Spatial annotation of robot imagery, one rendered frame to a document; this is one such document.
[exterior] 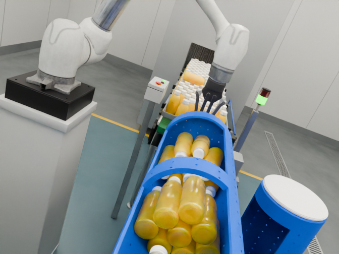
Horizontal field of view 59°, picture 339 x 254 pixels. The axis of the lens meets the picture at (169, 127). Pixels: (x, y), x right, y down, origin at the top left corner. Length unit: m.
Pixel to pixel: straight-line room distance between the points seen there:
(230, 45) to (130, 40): 5.00
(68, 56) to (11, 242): 1.01
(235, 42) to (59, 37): 0.68
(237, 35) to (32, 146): 0.95
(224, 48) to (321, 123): 5.43
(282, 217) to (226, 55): 0.65
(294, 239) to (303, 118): 5.11
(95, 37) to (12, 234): 1.05
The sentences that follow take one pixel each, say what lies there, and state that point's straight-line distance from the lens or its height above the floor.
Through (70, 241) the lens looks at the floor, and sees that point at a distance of 2.16.
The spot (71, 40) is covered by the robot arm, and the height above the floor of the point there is 1.30.
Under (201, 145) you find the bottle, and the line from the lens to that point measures 1.08.
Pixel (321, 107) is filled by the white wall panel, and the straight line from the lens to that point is 6.35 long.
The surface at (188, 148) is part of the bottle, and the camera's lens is 1.10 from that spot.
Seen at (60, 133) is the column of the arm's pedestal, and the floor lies 0.94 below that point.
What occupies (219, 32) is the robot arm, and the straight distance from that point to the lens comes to 1.29.
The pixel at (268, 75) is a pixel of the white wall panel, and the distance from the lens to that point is 5.97.
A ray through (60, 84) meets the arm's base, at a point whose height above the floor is 1.11.
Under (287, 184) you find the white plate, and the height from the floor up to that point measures 1.04.
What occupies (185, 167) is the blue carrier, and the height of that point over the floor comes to 1.23.
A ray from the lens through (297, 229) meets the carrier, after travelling 1.30.
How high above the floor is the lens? 1.60
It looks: 23 degrees down
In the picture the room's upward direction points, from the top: 21 degrees clockwise
